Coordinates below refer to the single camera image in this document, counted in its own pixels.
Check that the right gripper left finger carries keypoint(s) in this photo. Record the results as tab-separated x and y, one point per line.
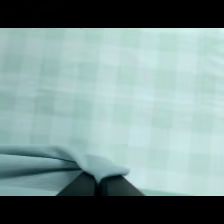
81	186

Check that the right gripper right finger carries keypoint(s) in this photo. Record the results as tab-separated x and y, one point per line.
116	187

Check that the grey-blue shirt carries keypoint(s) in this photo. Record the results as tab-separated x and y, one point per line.
36	166

